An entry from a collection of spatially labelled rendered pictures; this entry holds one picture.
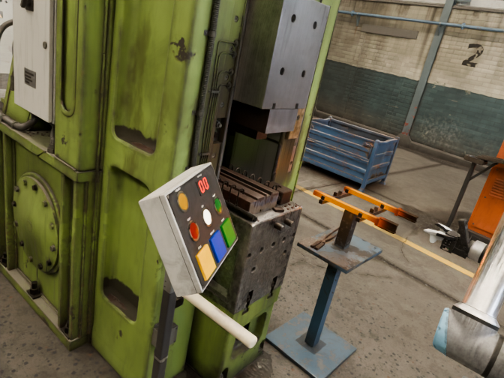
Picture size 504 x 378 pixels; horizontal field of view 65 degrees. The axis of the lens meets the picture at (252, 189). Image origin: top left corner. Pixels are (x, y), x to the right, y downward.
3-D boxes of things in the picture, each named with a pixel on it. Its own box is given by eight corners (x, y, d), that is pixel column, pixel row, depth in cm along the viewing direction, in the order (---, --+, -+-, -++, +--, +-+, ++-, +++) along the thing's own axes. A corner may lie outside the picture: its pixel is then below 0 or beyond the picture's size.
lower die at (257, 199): (275, 207, 177) (279, 190, 174) (247, 217, 162) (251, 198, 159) (210, 175, 200) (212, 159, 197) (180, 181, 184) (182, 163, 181)
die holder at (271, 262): (282, 284, 201) (303, 206, 185) (233, 315, 172) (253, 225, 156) (206, 237, 231) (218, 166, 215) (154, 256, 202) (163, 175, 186)
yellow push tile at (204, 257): (216, 267, 112) (207, 243, 110) (207, 280, 104) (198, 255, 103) (211, 268, 112) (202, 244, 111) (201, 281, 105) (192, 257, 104)
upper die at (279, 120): (293, 131, 165) (298, 109, 161) (265, 133, 149) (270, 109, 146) (221, 106, 187) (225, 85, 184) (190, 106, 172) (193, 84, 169)
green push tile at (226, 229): (236, 238, 130) (229, 216, 128) (229, 248, 123) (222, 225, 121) (231, 239, 131) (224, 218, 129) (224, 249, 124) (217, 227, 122)
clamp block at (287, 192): (289, 202, 186) (293, 190, 184) (280, 205, 180) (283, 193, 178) (270, 193, 193) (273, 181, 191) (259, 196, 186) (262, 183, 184)
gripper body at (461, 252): (437, 247, 182) (464, 260, 175) (444, 231, 179) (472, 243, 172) (443, 244, 187) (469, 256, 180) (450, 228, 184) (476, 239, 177)
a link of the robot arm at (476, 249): (484, 247, 168) (489, 241, 175) (472, 241, 171) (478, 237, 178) (475, 265, 171) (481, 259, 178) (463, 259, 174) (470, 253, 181)
